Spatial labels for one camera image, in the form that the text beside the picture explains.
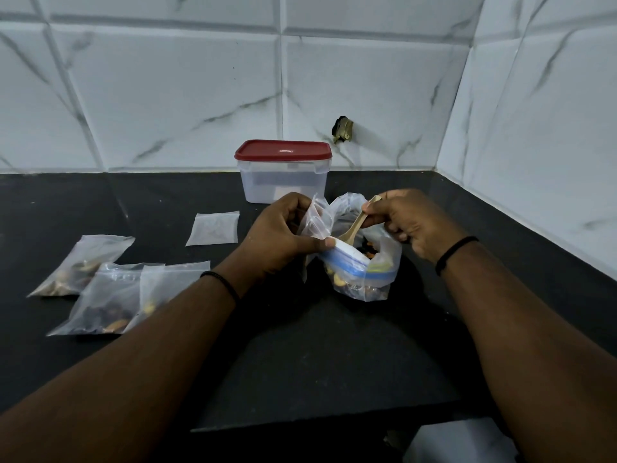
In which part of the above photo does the person's right hand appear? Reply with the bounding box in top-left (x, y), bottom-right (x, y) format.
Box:
top-left (362, 189), bottom-right (472, 264)

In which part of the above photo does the person's left hand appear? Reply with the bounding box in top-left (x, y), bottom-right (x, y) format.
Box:
top-left (212, 192), bottom-right (336, 298)

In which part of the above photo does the wooden spoon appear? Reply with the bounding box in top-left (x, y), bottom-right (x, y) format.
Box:
top-left (336, 195), bottom-right (383, 246)

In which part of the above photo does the small clear zip bag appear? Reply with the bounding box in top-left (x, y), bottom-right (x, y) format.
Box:
top-left (296, 195), bottom-right (335, 283)

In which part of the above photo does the person's left forearm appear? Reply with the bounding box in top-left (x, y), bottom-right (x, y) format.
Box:
top-left (0, 274), bottom-right (239, 463)

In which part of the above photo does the person's right forearm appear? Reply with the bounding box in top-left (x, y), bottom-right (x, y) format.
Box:
top-left (438, 241), bottom-right (617, 463)

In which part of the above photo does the mixed nuts and dried fruit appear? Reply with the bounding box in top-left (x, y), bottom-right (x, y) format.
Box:
top-left (327, 237), bottom-right (392, 300)

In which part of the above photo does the large blue-seal zip bag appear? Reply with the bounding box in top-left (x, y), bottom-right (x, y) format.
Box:
top-left (308, 192), bottom-right (404, 303)

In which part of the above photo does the translucent plastic container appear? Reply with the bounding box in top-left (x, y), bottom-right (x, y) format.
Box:
top-left (236, 158), bottom-right (332, 205)

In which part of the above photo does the black right wristband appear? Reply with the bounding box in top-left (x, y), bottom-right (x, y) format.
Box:
top-left (435, 235), bottom-right (480, 277)

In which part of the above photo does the black wristband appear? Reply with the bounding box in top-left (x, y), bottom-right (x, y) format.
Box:
top-left (435, 235), bottom-right (480, 277)
top-left (200, 270), bottom-right (241, 304)

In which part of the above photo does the black left wristband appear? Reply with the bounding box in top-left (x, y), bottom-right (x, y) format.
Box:
top-left (200, 270), bottom-right (241, 304)

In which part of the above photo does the red container lid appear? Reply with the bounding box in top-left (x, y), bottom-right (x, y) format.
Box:
top-left (234, 140), bottom-right (333, 163)

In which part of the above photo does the small flat empty clear bag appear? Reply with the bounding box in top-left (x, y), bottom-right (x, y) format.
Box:
top-left (185, 210), bottom-right (241, 247)

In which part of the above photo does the small clear bag of nuts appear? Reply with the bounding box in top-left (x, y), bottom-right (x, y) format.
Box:
top-left (27, 234), bottom-right (136, 298)
top-left (122, 260), bottom-right (212, 334)
top-left (47, 262), bottom-right (165, 337)

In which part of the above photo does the brass wall fixture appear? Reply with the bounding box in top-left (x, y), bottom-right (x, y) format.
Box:
top-left (332, 115), bottom-right (354, 144)

